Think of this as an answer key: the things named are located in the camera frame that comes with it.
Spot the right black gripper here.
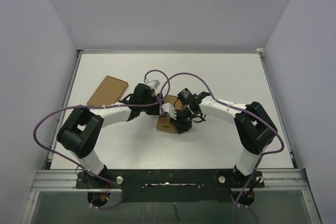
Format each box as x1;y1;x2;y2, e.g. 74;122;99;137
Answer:
170;108;197;134

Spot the brown cardboard box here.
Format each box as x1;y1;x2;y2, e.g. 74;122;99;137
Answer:
87;76;129;106
156;95;186;134

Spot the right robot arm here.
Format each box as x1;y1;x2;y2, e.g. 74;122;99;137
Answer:
170;88;278;187

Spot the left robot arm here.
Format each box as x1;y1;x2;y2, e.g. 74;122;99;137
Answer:
57;80;162;188

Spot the folded brown cardboard box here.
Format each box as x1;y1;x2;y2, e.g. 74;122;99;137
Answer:
87;76;129;106

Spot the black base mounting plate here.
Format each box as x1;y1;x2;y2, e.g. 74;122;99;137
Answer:
76;169;265;203

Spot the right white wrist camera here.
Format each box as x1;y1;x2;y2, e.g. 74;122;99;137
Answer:
160;103;176;120

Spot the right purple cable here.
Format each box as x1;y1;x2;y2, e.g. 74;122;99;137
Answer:
159;72;285;224

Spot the purple cable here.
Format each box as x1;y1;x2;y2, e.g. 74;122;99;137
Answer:
33;69;171;210
159;72;285;224

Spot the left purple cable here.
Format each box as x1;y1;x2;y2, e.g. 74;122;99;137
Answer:
33;69;171;210

